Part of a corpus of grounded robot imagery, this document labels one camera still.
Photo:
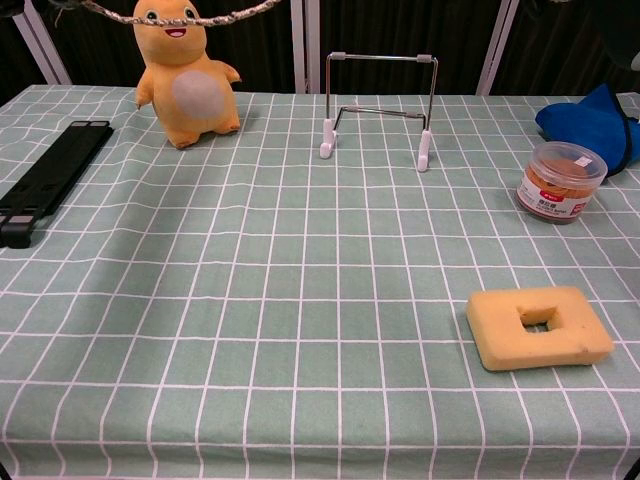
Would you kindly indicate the white frame post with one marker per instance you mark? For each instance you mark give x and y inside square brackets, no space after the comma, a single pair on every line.
[298,45]
[313,45]
[45,45]
[497,45]

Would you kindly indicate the clear plastic jar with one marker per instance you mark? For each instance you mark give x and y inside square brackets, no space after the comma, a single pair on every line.
[555,190]

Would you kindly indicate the black folding stand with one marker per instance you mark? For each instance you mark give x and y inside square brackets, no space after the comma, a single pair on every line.
[55,175]

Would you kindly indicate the yellow plush dinosaur toy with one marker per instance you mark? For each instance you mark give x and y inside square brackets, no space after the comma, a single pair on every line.
[190,90]

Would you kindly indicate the black curtain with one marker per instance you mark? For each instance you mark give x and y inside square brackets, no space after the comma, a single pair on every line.
[390,30]

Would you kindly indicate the blue cloth pouch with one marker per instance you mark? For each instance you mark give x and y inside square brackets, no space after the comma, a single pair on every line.
[585,120]

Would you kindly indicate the green checkered tablecloth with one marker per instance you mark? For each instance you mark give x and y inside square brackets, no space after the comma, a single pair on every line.
[300,350]

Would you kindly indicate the yellow sponge with square hole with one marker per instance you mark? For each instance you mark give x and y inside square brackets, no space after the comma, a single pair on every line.
[500,330]

